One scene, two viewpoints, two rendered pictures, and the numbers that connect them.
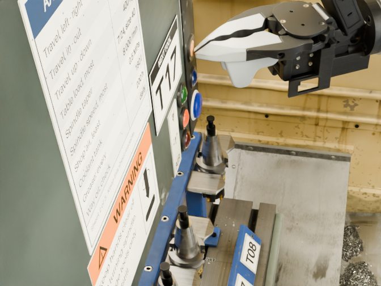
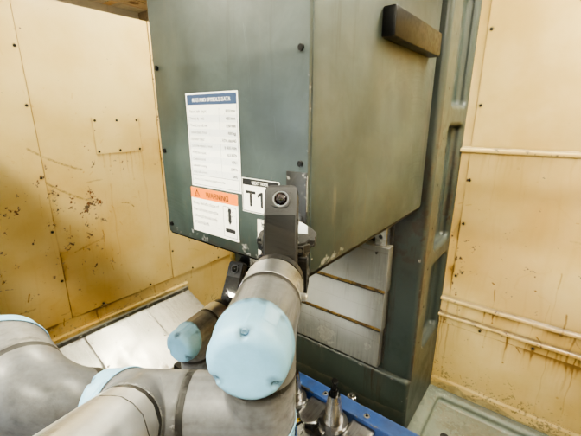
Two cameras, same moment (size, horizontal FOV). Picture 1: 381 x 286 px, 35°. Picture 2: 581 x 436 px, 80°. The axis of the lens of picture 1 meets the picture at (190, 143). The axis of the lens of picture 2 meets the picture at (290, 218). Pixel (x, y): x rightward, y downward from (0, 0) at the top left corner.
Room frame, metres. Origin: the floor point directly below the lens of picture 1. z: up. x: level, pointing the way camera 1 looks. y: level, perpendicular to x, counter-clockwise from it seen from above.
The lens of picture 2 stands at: (0.76, -0.58, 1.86)
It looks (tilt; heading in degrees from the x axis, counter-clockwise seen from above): 16 degrees down; 112
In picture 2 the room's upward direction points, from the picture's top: straight up
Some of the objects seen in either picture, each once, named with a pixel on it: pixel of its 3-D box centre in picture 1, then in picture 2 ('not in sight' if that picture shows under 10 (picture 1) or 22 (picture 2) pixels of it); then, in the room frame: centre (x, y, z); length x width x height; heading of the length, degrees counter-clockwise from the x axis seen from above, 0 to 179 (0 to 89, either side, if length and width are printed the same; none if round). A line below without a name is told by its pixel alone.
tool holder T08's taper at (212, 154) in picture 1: (211, 145); not in sight; (0.84, -0.04, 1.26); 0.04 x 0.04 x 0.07
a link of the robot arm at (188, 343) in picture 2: not in sight; (194, 336); (0.30, -0.01, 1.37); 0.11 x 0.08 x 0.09; 86
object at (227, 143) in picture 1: (217, 143); not in sight; (0.89, -0.05, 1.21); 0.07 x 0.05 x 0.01; 74
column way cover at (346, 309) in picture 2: not in sight; (331, 292); (0.44, 0.70, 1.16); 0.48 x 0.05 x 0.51; 164
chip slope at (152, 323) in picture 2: not in sight; (155, 366); (-0.32, 0.45, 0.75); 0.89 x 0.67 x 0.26; 74
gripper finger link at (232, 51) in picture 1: (239, 65); not in sight; (0.54, -0.06, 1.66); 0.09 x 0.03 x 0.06; 104
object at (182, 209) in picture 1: (183, 215); (335, 387); (0.63, 0.02, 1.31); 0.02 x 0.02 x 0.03
